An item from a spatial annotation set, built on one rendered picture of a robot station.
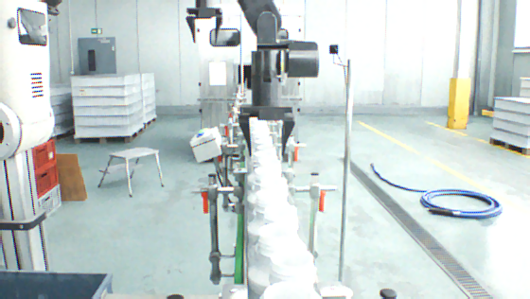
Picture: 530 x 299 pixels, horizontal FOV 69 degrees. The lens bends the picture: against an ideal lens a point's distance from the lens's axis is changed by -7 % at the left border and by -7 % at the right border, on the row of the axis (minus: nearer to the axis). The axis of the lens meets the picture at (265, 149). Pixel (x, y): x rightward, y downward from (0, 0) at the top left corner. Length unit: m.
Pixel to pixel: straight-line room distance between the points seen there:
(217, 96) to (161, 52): 5.85
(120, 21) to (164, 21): 1.16
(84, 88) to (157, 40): 4.16
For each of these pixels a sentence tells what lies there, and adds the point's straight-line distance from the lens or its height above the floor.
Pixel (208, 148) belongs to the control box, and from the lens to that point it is 1.24.
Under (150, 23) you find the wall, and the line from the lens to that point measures 11.33.
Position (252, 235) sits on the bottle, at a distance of 0.52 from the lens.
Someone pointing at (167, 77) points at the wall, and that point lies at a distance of 11.20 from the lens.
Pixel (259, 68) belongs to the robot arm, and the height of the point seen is 1.32.
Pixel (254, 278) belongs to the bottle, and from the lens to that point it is 0.41.
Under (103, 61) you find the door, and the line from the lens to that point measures 11.59.
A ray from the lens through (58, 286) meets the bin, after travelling 0.87.
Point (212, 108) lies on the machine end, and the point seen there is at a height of 0.75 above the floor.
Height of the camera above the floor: 1.32
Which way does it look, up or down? 12 degrees down
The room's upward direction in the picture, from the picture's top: straight up
